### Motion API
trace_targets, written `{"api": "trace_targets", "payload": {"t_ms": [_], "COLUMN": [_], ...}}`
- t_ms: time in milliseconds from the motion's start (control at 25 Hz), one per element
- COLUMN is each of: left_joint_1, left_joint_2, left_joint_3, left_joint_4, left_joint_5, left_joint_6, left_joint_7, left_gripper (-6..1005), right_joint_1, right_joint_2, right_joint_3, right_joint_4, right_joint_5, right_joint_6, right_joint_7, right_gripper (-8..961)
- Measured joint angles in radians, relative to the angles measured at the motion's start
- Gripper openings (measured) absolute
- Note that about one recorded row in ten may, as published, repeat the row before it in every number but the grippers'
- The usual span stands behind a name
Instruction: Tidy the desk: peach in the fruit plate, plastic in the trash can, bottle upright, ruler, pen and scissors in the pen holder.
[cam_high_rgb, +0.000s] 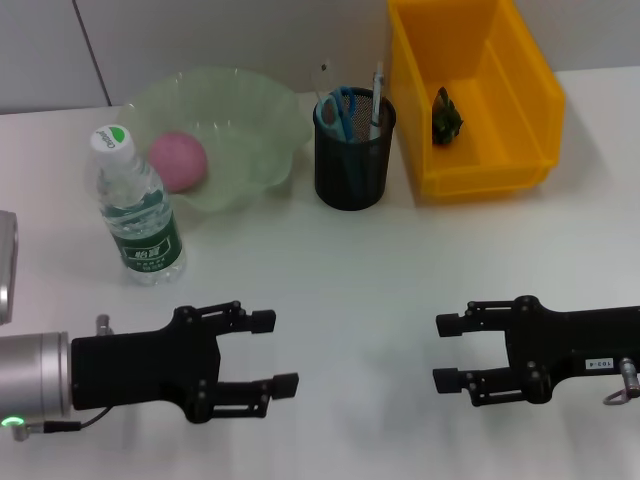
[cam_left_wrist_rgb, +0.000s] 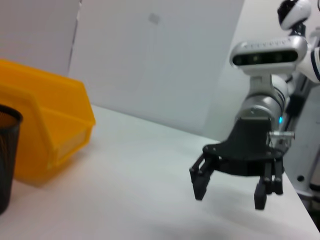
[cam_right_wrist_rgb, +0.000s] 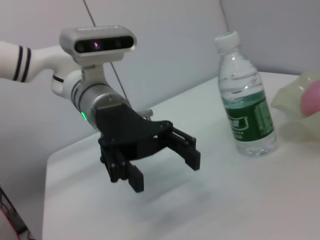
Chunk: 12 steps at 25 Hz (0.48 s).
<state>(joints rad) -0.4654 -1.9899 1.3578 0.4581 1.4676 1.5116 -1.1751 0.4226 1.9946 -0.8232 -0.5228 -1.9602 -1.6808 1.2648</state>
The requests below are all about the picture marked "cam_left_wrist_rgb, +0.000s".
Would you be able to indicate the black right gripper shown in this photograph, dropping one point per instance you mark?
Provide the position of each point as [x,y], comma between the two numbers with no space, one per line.
[247,147]

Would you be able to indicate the black mesh pen holder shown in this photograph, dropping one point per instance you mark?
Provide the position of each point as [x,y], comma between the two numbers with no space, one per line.
[7,155]

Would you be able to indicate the white black robot head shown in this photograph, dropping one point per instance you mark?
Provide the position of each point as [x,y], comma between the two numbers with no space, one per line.
[293,13]

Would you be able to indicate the yellow plastic bin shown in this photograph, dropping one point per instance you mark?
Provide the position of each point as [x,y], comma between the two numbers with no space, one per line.
[50,105]

